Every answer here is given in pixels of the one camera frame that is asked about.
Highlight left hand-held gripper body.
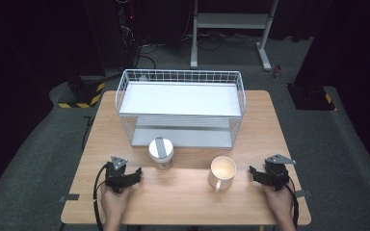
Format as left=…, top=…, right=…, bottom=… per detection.
left=105, top=156, right=129, bottom=194

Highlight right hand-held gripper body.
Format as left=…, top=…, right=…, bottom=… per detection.
left=263, top=154, right=297, bottom=193

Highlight glass jar with white lid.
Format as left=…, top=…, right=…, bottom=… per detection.
left=147, top=137, right=175, bottom=170

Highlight cream ceramic mug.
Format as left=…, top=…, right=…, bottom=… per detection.
left=207, top=155, right=238, bottom=193

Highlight white wire shelf rack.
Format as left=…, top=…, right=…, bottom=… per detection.
left=115, top=68, right=247, bottom=150

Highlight person's left hand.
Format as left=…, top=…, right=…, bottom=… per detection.
left=100, top=184, right=133, bottom=222

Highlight person's right hand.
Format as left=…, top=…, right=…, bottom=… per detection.
left=262, top=184, right=294, bottom=222

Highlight black base with striped edge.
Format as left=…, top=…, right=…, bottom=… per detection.
left=287, top=83, right=337, bottom=112
left=57, top=75, right=106, bottom=109

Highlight black equipment tower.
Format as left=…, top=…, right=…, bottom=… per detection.
left=115, top=0, right=143, bottom=69

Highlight white metal stand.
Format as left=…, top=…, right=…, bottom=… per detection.
left=190, top=0, right=279, bottom=72

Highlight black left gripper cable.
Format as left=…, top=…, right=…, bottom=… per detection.
left=92, top=163, right=110, bottom=231

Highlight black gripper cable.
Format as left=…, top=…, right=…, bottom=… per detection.
left=283, top=179, right=301, bottom=229
left=92, top=163, right=110, bottom=231

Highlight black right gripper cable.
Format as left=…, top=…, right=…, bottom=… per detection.
left=283, top=179, right=301, bottom=229

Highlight black floor cable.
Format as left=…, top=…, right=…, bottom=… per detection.
left=81, top=115, right=94, bottom=152

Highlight tangled black floor cables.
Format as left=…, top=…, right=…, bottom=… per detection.
left=138, top=30, right=262, bottom=70

